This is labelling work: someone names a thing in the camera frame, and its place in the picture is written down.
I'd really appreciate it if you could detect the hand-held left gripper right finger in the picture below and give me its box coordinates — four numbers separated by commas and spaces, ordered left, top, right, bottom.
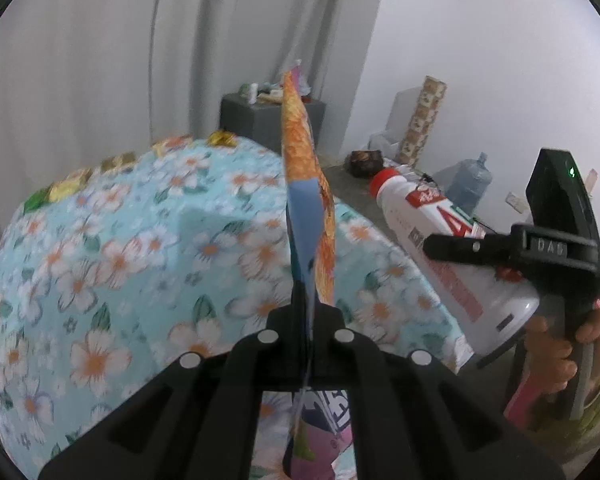
309, 304, 567, 480

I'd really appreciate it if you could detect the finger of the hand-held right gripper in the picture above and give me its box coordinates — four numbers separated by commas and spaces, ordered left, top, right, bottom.
422, 232, 518, 267

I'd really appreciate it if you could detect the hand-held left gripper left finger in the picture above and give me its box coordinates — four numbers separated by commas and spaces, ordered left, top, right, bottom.
39, 280, 310, 480

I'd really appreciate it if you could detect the white bottle with red cap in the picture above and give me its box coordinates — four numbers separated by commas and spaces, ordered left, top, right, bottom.
370, 167, 540, 369

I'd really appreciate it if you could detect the orange snack packet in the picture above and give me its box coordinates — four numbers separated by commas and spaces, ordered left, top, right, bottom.
280, 69, 357, 480

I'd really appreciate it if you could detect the person's right hand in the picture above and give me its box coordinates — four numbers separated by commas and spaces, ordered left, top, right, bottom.
524, 299, 600, 407

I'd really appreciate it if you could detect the blue water jug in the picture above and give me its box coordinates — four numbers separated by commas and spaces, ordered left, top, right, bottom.
447, 152, 495, 216

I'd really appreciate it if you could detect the black bag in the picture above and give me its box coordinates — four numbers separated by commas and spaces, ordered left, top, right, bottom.
343, 149, 385, 179

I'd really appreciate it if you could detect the patterned rolled mat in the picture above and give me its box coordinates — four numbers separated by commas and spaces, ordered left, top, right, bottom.
399, 76, 448, 166

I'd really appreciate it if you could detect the white board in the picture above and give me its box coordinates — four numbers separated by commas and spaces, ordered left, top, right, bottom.
387, 87, 426, 136

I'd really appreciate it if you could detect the blue floral tablecloth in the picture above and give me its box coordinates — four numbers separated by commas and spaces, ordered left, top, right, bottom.
0, 135, 477, 480

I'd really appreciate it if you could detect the grey cabinet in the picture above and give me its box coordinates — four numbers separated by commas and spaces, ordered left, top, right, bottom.
219, 92, 327, 155

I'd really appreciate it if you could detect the clear plastic bag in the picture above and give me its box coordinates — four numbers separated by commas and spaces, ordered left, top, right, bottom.
290, 59, 314, 97

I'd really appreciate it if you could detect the grey curtain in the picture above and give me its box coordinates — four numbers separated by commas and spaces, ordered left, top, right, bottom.
0, 0, 392, 242

